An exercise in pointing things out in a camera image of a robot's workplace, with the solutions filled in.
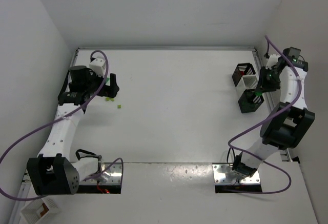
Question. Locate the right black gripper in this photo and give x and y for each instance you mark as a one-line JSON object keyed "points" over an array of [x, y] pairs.
{"points": [[263, 79]]}

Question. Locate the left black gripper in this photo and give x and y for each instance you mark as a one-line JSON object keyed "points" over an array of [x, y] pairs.
{"points": [[108, 88]]}

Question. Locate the large green lego brick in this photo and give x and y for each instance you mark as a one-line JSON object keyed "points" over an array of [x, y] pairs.
{"points": [[258, 93]]}

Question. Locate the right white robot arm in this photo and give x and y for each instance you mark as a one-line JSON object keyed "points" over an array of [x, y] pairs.
{"points": [[289, 121]]}

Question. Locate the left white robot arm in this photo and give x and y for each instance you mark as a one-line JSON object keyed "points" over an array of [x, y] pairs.
{"points": [[51, 172]]}

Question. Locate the middle white slatted container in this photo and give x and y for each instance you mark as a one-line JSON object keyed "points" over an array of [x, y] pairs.
{"points": [[247, 82]]}

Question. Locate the white slatted container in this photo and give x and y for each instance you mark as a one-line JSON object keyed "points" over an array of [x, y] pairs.
{"points": [[43, 210], [247, 82]]}

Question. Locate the near black slatted container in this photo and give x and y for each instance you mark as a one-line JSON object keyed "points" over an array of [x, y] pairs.
{"points": [[249, 102]]}

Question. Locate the black slatted container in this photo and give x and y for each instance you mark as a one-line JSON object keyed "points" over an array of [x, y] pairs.
{"points": [[249, 102], [243, 69]]}

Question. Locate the far black slatted container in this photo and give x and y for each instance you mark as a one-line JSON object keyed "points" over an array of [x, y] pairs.
{"points": [[243, 69]]}

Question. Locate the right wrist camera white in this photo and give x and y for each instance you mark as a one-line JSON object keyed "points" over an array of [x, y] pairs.
{"points": [[272, 61]]}

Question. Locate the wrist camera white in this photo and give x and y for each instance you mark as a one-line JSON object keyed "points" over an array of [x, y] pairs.
{"points": [[272, 61], [98, 65]]}

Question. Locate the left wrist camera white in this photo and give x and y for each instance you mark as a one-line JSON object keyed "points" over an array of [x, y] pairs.
{"points": [[98, 65]]}

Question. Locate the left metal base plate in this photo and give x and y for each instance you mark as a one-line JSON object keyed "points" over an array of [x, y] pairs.
{"points": [[111, 177]]}

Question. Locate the metal base plate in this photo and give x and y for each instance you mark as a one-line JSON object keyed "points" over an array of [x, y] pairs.
{"points": [[224, 176], [111, 177]]}

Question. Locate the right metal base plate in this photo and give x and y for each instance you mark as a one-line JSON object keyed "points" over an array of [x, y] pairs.
{"points": [[224, 176]]}

